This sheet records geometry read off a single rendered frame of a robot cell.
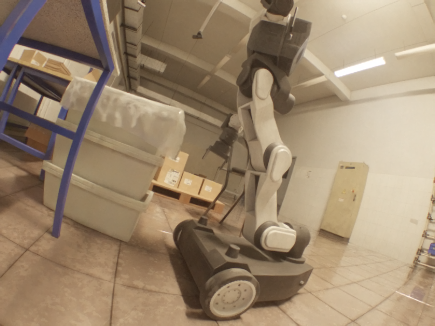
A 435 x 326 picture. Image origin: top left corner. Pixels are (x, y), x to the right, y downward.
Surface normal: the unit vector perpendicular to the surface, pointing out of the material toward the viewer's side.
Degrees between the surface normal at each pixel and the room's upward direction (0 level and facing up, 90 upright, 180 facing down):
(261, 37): 100
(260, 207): 90
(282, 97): 113
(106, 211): 96
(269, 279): 90
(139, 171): 96
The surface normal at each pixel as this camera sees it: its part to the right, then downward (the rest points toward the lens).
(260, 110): 0.51, 0.41
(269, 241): 0.36, 0.04
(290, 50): -0.30, 0.25
